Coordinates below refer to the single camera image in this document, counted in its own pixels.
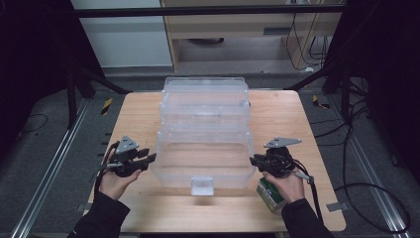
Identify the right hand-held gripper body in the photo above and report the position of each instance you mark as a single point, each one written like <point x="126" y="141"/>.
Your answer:
<point x="279" y="163"/>

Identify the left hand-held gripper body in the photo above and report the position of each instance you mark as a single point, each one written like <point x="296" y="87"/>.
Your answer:
<point x="124" y="165"/>

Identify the green cardboard box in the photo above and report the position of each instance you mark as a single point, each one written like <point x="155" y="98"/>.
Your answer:
<point x="269" y="195"/>

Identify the clear plastic storage box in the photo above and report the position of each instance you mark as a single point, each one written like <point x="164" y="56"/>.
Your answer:
<point x="204" y="158"/>

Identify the person's left hand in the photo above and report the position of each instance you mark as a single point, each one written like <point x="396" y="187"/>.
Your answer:
<point x="114" y="186"/>

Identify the person's right hand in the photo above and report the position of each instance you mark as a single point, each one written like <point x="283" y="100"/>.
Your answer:
<point x="292" y="188"/>

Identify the black yellow striped tape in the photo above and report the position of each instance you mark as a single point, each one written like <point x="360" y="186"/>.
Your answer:
<point x="106" y="106"/>
<point x="318" y="102"/>

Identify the grey tape piece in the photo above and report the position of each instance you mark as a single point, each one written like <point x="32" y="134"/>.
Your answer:
<point x="81" y="207"/>
<point x="337" y="207"/>

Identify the black metal stand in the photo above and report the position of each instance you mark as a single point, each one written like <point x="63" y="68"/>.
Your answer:
<point x="71" y="99"/>
<point x="345" y="92"/>

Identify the white cabinet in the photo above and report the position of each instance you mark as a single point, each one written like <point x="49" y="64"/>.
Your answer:
<point x="128" y="43"/>

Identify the light wooden desk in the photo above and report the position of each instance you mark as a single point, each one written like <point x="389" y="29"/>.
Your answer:
<point x="231" y="26"/>

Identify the dark curtain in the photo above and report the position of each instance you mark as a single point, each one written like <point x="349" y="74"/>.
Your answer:
<point x="33" y="66"/>
<point x="389" y="82"/>

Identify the aluminium floor rail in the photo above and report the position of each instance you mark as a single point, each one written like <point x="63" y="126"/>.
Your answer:
<point x="376" y="185"/>
<point x="49" y="172"/>

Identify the black horizontal frame bar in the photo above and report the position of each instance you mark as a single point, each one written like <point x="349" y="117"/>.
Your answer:
<point x="198" y="11"/>

